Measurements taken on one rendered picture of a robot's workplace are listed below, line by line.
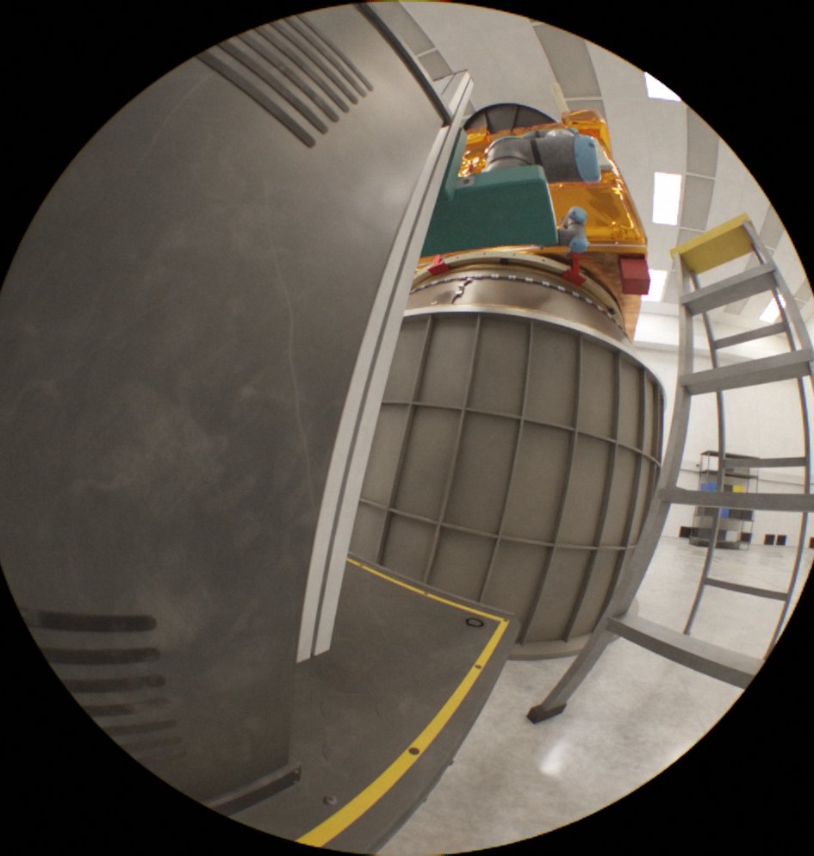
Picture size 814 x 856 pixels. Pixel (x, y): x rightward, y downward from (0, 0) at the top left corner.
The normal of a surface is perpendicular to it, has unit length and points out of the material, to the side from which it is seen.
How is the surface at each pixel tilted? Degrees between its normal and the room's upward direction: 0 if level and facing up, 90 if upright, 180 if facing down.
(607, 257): 180
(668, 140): 180
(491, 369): 90
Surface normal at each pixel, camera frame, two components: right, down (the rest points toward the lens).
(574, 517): 0.03, -0.13
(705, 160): -0.22, 0.97
